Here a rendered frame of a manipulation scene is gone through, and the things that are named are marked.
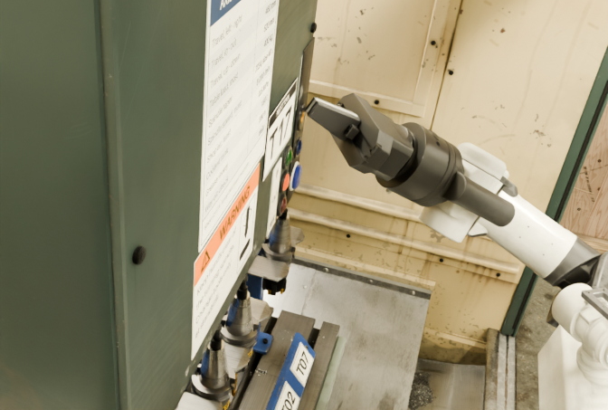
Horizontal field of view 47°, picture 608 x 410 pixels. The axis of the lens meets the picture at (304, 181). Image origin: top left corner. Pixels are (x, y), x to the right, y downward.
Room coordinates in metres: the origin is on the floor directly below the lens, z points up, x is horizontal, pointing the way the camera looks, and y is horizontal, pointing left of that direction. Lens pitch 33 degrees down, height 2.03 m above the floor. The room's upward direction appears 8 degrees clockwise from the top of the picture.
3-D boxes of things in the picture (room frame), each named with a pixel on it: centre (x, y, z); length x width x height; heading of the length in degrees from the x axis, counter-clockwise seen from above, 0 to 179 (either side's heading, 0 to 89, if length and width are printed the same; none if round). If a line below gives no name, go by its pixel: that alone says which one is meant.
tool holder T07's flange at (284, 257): (1.01, 0.03, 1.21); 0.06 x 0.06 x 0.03
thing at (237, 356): (0.74, 0.08, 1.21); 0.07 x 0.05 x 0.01; 79
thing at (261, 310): (0.85, 0.06, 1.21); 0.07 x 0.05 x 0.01; 79
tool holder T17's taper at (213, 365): (0.68, 0.09, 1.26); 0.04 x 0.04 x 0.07
